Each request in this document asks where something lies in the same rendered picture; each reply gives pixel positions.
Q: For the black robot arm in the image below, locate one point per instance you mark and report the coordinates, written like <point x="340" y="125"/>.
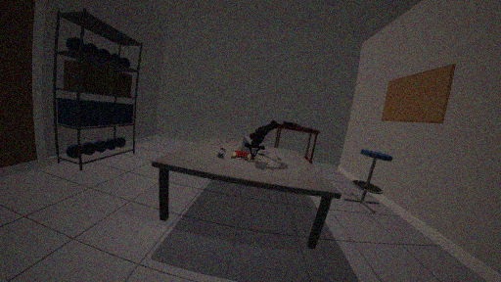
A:
<point x="261" y="132"/>

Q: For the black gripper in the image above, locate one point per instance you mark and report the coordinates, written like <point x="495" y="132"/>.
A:
<point x="258" y="148"/>

